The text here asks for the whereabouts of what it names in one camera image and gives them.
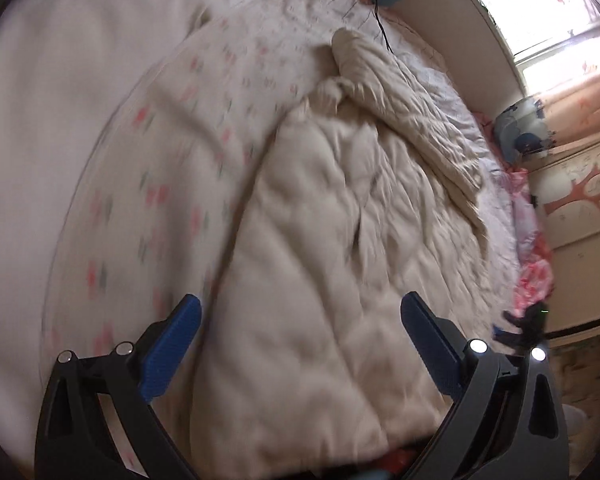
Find tree wall sticker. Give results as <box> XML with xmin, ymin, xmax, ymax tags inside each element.
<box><xmin>542</xmin><ymin>162</ymin><xmax>600</xmax><ymax>212</ymax></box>

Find window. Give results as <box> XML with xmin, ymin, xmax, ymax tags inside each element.
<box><xmin>459</xmin><ymin>0</ymin><xmax>600</xmax><ymax>107</ymax></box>

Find pink floral pillow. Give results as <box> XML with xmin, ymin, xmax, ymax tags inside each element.
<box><xmin>509</xmin><ymin>165</ymin><xmax>557</xmax><ymax>322</ymax></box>

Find cream quilted coat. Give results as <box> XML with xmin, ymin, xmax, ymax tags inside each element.
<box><xmin>190</xmin><ymin>27</ymin><xmax>511</xmax><ymax>466</ymax></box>

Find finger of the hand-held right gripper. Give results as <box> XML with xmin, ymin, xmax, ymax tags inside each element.
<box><xmin>492</xmin><ymin>310</ymin><xmax>529</xmax><ymax>349</ymax></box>

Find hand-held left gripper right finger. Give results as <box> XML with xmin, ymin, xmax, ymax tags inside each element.
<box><xmin>400</xmin><ymin>291</ymin><xmax>567</xmax><ymax>480</ymax></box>

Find black cable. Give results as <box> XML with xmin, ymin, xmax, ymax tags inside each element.
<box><xmin>371</xmin><ymin>0</ymin><xmax>397</xmax><ymax>54</ymax></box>

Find floral bed quilt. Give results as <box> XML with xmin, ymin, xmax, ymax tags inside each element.
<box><xmin>0</xmin><ymin>0</ymin><xmax>536</xmax><ymax>476</ymax></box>

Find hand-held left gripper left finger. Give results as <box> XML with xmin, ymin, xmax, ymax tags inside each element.
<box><xmin>34</xmin><ymin>294</ymin><xmax>202</xmax><ymax>480</ymax></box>

